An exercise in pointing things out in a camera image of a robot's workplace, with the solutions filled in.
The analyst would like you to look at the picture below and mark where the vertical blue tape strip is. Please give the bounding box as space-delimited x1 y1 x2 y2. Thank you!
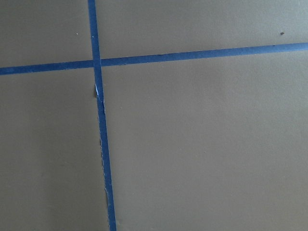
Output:
88 0 117 231

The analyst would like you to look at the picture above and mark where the horizontal blue tape strip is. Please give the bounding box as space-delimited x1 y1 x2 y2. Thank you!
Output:
0 42 308 76

